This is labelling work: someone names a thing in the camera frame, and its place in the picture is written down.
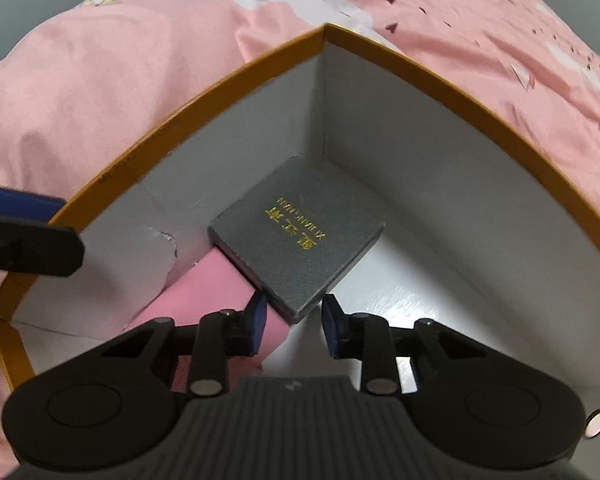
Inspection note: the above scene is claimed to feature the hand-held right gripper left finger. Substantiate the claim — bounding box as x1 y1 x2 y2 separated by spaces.
100 291 269 399

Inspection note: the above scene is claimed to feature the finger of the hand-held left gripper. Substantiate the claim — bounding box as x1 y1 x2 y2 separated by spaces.
0 212 85 277
0 185 67 222

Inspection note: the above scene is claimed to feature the pink flat box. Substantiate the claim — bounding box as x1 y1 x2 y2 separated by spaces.
130 247 291 396

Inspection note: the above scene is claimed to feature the pink printed blanket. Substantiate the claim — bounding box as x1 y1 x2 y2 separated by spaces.
0 0 600 466

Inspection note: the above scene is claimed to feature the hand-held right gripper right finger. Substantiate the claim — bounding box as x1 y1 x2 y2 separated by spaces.
321 293 486 396

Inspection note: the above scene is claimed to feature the small grey box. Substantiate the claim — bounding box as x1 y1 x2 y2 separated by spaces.
207 156 386 324

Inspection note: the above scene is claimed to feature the yellow cardboard box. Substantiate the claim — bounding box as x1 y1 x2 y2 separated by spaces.
0 24 600 461

